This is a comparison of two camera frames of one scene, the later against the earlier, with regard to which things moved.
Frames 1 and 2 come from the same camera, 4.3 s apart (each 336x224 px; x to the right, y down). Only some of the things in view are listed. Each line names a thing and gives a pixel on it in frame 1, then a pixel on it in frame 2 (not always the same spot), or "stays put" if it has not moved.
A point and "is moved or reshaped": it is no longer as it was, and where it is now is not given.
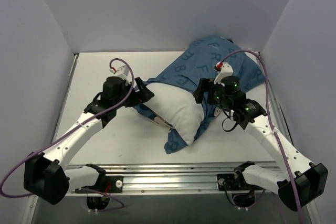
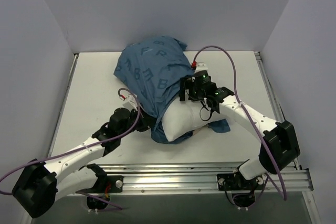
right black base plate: x=234 y=182 stays put
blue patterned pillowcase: x=199 y=63 -> x=150 y=70
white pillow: x=178 y=107 is moved or reshaped
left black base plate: x=108 y=183 stays put
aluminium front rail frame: x=175 y=178 stays put
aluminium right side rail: x=277 y=113 stays put
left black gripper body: x=140 y=92 -> x=146 y=123
